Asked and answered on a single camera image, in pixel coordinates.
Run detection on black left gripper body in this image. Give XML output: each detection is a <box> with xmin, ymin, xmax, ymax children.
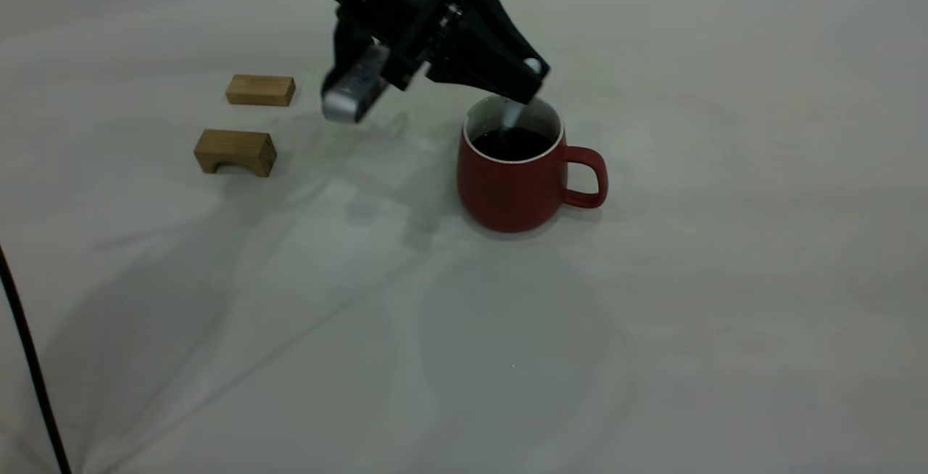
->
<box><xmin>388</xmin><ymin>0</ymin><xmax>502</xmax><ymax>91</ymax></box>

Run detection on red ceramic mug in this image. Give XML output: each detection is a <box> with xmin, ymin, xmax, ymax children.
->
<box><xmin>456</xmin><ymin>93</ymin><xmax>609</xmax><ymax>234</ymax></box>

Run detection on white-handled metal spoon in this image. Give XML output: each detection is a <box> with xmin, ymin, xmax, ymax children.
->
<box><xmin>499</xmin><ymin>57</ymin><xmax>544</xmax><ymax>133</ymax></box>

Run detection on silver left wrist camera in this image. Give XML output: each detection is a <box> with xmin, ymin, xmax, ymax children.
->
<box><xmin>321</xmin><ymin>42</ymin><xmax>394</xmax><ymax>125</ymax></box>

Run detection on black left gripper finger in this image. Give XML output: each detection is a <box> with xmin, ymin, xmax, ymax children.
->
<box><xmin>425</xmin><ymin>25</ymin><xmax>543</xmax><ymax>106</ymax></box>
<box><xmin>453</xmin><ymin>0</ymin><xmax>552</xmax><ymax>82</ymax></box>

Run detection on thick black cable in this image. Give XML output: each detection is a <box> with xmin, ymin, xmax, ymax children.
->
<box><xmin>0</xmin><ymin>242</ymin><xmax>74</xmax><ymax>474</ymax></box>

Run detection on flat wooden block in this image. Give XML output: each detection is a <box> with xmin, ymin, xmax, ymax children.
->
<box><xmin>225</xmin><ymin>75</ymin><xmax>297</xmax><ymax>108</ymax></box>

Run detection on arched wooden block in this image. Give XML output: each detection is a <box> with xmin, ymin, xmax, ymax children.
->
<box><xmin>194</xmin><ymin>129</ymin><xmax>278</xmax><ymax>178</ymax></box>

